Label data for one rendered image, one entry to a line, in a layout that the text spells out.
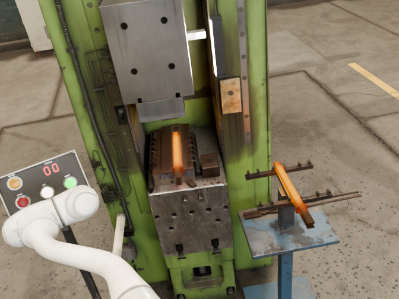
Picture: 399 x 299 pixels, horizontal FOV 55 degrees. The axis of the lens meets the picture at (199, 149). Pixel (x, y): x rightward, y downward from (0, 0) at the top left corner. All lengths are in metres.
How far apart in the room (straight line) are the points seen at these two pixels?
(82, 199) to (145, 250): 1.23
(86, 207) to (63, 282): 1.69
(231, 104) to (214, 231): 0.67
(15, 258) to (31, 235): 1.99
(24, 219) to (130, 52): 0.72
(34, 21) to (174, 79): 5.61
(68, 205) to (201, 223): 0.91
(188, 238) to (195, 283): 0.43
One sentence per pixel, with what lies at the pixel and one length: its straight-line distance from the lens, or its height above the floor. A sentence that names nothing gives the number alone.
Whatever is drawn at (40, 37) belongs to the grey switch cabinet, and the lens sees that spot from 7.12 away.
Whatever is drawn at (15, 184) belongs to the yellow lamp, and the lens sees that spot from 1.75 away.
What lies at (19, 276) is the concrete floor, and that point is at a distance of 3.06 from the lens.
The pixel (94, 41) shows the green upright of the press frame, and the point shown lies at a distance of 1.70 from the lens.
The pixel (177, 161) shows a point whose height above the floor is 1.01.
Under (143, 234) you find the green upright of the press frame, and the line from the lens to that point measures 2.29.
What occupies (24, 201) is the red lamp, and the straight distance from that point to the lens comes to 1.75.
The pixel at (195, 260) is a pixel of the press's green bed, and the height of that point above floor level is 0.40.
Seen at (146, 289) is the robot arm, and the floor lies 1.36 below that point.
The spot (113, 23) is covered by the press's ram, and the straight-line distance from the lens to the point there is 1.51.
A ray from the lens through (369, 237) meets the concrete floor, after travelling 2.89.
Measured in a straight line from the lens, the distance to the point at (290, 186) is 1.67.
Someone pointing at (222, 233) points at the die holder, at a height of 0.59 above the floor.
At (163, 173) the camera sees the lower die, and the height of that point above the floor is 0.98.
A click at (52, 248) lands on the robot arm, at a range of 1.14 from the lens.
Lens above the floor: 2.08
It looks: 34 degrees down
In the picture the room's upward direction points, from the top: 8 degrees counter-clockwise
